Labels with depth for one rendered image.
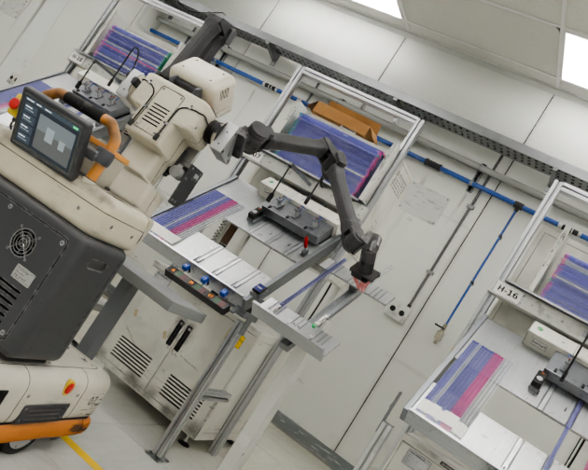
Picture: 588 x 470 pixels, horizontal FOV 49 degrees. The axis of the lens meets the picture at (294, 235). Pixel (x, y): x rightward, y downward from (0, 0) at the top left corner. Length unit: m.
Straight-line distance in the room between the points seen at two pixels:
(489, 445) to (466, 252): 2.26
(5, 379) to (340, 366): 2.97
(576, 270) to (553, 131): 2.01
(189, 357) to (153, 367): 0.19
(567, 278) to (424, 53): 2.70
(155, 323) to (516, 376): 1.64
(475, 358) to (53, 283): 1.63
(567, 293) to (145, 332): 1.90
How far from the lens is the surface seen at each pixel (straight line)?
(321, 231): 3.04
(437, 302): 4.46
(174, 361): 3.12
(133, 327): 3.26
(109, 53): 4.19
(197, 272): 2.79
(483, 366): 2.69
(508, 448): 2.48
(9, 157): 2.05
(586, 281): 2.92
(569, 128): 4.80
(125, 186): 2.28
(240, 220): 3.12
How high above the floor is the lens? 0.87
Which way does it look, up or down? 4 degrees up
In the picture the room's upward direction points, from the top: 33 degrees clockwise
